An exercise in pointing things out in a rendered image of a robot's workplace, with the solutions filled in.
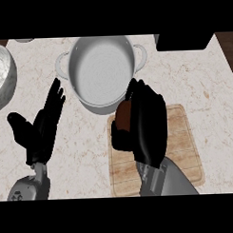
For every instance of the brown cupcake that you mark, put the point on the brown cupcake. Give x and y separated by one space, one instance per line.
123 115

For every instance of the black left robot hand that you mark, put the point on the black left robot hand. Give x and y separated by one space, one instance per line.
42 130

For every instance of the small grey object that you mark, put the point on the small grey object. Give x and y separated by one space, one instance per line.
23 40

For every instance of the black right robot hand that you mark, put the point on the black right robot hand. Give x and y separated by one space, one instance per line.
150 126

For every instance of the grey metal bowl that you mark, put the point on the grey metal bowl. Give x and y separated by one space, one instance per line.
1 75

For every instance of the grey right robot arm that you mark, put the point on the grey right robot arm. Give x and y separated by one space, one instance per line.
165 180

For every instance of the black appliance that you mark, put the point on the black appliance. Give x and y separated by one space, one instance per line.
184 41

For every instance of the wooden cutting board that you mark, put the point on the wooden cutting board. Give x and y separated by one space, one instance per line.
182 144

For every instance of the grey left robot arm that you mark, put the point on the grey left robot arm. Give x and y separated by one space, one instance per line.
32 184

